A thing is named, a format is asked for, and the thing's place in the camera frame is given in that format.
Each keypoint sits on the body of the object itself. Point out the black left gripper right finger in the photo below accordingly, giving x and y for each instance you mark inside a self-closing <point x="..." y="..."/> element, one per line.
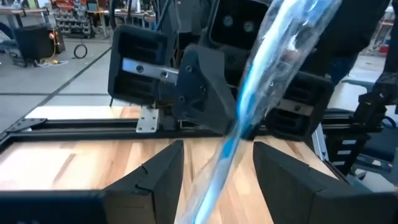
<point x="295" y="199"/>

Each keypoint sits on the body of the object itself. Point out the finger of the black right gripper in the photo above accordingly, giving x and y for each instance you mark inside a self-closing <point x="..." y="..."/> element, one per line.
<point x="253" y="130"/>
<point x="202" y="93"/>

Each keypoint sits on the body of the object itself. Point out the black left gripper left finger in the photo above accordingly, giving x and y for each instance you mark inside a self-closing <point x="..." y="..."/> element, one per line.
<point x="155" y="193"/>

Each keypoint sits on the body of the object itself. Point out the blue white toothbrush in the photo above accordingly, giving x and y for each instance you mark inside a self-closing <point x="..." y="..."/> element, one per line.
<point x="252" y="93"/>

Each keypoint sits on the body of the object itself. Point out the white aluminium bar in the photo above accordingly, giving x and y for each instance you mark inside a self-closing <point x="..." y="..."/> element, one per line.
<point x="320" y="143"/>

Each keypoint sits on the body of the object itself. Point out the shelf with red bins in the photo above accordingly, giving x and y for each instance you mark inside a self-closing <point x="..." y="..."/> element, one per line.
<point x="71" y="21"/>

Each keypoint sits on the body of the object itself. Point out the black computer case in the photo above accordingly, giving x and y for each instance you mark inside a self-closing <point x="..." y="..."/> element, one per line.
<point x="34" y="43"/>

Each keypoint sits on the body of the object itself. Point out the person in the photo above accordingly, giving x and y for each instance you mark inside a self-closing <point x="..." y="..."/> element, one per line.
<point x="348" y="28"/>

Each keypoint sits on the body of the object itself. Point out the black aluminium rig frame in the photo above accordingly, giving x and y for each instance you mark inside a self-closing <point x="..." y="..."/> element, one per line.
<point x="77" y="127"/>

